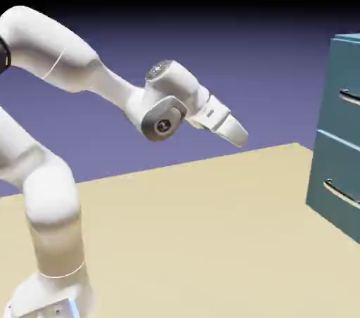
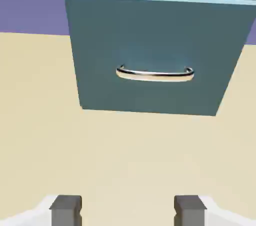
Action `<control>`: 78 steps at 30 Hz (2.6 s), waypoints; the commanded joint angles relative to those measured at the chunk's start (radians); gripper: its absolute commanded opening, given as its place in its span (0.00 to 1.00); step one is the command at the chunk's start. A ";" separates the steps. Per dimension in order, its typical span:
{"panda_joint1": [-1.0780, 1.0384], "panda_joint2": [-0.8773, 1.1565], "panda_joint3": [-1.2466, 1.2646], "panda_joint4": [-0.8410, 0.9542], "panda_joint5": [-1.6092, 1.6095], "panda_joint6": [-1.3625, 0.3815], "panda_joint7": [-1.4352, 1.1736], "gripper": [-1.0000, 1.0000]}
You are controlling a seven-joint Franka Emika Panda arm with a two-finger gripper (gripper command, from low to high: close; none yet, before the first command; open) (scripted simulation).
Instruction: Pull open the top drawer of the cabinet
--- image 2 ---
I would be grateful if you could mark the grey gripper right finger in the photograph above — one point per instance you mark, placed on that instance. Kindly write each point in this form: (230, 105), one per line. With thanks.
(190, 210)

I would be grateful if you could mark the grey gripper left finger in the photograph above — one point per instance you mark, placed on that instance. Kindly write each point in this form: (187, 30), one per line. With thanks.
(64, 210)

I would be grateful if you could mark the teal drawer front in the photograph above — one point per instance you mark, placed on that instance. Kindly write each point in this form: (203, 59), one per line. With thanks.
(160, 30)

